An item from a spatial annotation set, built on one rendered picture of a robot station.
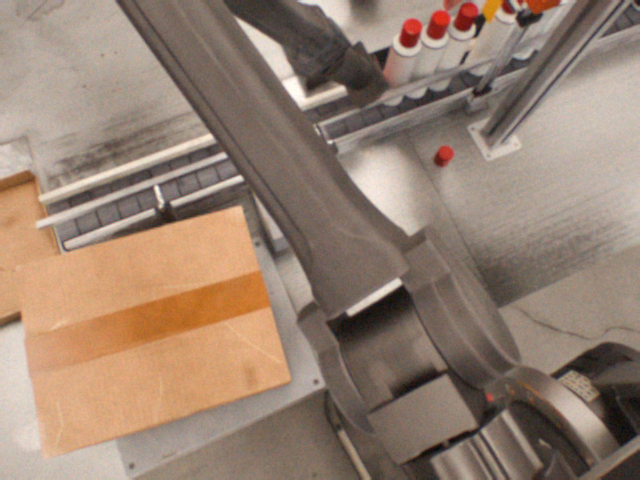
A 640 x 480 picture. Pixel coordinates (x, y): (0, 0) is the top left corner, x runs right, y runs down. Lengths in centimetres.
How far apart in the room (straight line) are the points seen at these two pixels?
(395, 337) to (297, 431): 147
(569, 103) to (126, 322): 100
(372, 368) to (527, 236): 80
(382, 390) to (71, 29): 111
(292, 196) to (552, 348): 174
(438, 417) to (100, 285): 50
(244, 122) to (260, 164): 3
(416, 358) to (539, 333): 168
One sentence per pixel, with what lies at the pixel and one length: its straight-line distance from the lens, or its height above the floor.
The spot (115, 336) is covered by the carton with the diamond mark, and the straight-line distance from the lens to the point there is 67.
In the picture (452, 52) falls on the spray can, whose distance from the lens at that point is 99.
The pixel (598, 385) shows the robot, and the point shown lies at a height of 120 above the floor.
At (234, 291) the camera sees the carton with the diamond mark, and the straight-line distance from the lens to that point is 65.
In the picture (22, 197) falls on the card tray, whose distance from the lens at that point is 112.
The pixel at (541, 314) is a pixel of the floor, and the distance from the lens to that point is 198.
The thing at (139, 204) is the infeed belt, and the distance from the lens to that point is 98.
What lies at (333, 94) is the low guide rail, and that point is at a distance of 100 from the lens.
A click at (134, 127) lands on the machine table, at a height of 83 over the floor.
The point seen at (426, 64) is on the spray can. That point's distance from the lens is 97.
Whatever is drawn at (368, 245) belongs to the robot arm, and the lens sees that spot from 29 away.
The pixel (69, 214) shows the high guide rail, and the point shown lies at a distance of 92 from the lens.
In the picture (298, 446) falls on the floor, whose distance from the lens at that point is 176.
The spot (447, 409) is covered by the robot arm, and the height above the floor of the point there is 148.
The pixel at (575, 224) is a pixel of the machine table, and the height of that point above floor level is 83.
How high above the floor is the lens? 175
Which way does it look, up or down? 73 degrees down
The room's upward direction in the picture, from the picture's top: 8 degrees clockwise
